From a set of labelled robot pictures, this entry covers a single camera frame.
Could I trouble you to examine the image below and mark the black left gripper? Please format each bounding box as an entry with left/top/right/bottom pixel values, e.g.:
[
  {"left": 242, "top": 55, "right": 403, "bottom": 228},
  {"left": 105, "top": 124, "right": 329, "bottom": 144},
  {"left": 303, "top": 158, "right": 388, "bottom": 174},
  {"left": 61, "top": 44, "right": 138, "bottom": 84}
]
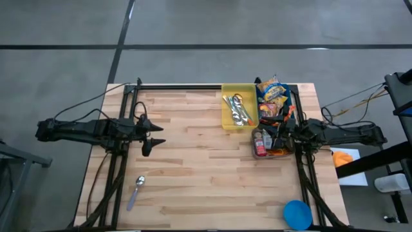
[{"left": 134, "top": 113, "right": 167, "bottom": 158}]

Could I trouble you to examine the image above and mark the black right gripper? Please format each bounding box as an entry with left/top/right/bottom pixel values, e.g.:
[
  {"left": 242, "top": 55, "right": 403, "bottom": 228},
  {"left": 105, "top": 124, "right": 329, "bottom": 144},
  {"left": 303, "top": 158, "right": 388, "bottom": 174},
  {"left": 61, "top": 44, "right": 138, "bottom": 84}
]
[{"left": 264, "top": 111, "right": 302, "bottom": 150}]

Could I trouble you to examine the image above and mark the large herb spice jar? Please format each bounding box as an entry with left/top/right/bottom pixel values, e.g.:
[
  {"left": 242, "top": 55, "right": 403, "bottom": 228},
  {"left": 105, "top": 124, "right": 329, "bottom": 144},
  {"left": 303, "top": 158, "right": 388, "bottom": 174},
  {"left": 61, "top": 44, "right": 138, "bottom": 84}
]
[{"left": 261, "top": 129, "right": 274, "bottom": 150}]

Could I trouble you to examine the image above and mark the brown foil pouch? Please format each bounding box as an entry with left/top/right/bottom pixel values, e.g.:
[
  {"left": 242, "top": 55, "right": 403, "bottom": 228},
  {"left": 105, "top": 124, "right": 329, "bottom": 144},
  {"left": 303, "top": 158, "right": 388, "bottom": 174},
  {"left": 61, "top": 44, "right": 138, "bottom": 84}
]
[{"left": 267, "top": 147, "right": 290, "bottom": 157}]

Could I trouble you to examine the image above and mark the orange chicken ramen packet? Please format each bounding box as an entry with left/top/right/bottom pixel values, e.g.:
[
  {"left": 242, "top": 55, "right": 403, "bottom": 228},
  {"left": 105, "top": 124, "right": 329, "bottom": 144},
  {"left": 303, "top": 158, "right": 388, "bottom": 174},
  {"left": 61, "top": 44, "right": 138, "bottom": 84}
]
[{"left": 260, "top": 104, "right": 296, "bottom": 127}]

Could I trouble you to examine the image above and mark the red spice tin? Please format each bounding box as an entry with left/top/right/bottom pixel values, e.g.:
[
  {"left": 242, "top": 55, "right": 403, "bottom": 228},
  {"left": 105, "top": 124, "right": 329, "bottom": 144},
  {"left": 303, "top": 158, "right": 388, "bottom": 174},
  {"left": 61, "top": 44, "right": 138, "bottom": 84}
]
[{"left": 254, "top": 138, "right": 268, "bottom": 157}]

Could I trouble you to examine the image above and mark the blue ramen packet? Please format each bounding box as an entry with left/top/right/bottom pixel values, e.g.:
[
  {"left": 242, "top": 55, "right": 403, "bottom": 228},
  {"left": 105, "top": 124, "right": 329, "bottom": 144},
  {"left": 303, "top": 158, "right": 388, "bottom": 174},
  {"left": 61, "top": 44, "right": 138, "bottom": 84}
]
[{"left": 263, "top": 84, "right": 288, "bottom": 102}]

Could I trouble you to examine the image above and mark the yellow ramen packet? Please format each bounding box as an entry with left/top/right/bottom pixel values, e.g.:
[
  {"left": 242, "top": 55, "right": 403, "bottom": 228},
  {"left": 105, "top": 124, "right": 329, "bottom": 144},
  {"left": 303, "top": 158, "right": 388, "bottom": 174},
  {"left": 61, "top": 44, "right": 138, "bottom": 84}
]
[{"left": 257, "top": 75, "right": 280, "bottom": 94}]

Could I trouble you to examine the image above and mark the gold spoon green handle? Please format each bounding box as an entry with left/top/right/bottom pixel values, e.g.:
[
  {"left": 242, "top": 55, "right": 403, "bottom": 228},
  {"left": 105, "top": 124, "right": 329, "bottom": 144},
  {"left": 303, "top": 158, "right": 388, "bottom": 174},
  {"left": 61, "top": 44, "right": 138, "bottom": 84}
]
[{"left": 232, "top": 93, "right": 254, "bottom": 125}]

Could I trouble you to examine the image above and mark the red ramen packet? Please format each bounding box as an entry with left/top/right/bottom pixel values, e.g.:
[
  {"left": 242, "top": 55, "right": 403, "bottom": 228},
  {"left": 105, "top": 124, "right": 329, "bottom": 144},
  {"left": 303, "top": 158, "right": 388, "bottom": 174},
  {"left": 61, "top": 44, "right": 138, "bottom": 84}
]
[{"left": 259, "top": 102, "right": 280, "bottom": 119}]

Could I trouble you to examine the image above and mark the grey plastic basket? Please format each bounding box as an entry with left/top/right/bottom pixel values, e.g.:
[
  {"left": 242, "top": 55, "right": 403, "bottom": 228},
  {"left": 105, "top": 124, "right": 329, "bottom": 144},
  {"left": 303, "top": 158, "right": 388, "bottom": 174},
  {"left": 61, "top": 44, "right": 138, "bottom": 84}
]
[{"left": 250, "top": 127, "right": 296, "bottom": 160}]

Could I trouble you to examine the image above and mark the blue plastic bin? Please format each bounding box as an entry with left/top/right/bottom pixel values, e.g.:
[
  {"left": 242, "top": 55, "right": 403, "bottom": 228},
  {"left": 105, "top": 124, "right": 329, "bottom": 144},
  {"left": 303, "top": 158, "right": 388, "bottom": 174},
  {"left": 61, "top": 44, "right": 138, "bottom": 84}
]
[{"left": 256, "top": 83, "right": 297, "bottom": 130}]

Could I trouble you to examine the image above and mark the yellow translucent plastic bin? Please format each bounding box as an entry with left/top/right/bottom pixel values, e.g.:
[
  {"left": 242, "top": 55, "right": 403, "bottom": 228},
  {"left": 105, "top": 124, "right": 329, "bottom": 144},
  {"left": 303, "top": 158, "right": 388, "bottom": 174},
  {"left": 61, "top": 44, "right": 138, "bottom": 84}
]
[{"left": 220, "top": 82, "right": 259, "bottom": 131}]

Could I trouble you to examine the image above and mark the black rig crossbar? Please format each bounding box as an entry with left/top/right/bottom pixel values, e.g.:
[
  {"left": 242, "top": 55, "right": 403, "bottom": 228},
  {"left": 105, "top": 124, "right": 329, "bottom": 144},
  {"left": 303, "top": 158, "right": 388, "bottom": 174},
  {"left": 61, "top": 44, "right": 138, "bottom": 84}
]
[{"left": 138, "top": 84, "right": 223, "bottom": 91}]

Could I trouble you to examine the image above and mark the orange cloth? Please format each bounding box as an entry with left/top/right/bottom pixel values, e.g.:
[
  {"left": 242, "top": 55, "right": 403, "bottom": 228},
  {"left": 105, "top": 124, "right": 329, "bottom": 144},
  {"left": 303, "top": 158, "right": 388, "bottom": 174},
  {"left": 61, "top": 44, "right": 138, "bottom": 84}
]
[{"left": 332, "top": 151, "right": 354, "bottom": 168}]

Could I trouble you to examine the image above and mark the white paper sheet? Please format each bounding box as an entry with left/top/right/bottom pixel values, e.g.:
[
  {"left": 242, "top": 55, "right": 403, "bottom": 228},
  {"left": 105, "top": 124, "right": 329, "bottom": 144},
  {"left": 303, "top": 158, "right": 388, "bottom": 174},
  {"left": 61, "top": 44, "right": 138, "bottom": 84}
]
[{"left": 330, "top": 147, "right": 369, "bottom": 188}]

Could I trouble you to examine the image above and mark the black beam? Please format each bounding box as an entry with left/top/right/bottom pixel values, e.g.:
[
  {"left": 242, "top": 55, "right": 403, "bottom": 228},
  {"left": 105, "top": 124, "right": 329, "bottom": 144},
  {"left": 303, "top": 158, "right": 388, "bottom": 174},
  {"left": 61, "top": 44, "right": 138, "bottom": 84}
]
[{"left": 335, "top": 140, "right": 412, "bottom": 179}]

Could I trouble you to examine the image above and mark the black cart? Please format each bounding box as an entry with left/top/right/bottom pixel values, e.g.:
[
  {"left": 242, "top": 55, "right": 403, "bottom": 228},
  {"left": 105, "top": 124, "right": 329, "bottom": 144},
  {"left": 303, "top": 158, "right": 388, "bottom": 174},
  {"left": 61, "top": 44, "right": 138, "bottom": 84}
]
[{"left": 384, "top": 68, "right": 412, "bottom": 142}]

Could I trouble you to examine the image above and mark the grey metal stand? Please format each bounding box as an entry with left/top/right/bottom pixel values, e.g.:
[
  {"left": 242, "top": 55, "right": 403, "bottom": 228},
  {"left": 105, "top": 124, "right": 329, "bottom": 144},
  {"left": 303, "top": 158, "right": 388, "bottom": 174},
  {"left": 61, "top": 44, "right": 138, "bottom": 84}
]
[{"left": 0, "top": 137, "right": 53, "bottom": 232}]

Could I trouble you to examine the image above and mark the black table rail frame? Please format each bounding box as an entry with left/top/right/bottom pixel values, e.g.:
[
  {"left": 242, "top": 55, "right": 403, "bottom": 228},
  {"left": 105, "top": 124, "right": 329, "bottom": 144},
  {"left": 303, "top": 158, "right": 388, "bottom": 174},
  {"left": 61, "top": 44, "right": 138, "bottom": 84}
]
[
  {"left": 288, "top": 84, "right": 348, "bottom": 230},
  {"left": 77, "top": 82, "right": 142, "bottom": 230}
]

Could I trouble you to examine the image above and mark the purple-handled spoon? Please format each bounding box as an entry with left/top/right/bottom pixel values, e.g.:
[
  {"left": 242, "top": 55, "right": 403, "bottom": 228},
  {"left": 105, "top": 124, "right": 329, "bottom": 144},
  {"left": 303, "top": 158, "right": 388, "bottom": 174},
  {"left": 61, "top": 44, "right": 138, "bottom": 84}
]
[{"left": 126, "top": 175, "right": 146, "bottom": 212}]

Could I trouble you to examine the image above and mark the brown cable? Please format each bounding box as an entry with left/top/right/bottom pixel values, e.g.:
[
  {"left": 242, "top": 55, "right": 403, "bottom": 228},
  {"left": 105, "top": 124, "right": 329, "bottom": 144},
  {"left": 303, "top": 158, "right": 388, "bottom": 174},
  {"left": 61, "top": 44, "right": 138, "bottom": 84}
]
[{"left": 85, "top": 151, "right": 110, "bottom": 222}]

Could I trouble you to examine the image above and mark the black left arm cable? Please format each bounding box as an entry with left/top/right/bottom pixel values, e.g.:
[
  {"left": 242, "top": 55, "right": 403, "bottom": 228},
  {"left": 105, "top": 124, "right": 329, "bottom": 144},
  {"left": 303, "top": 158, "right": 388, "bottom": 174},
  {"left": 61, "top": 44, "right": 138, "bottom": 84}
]
[{"left": 53, "top": 82, "right": 133, "bottom": 122}]

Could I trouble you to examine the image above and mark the black power cable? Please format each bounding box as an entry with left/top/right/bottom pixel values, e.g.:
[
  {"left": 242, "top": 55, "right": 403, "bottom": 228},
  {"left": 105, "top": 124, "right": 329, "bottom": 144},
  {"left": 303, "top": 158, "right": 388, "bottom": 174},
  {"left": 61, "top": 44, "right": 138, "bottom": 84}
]
[{"left": 320, "top": 82, "right": 387, "bottom": 127}]

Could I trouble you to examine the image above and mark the yellow cable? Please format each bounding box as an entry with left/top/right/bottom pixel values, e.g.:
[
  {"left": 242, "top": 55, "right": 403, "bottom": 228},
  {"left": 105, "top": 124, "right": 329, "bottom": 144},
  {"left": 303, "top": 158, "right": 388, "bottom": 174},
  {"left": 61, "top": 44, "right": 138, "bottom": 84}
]
[{"left": 331, "top": 90, "right": 389, "bottom": 119}]

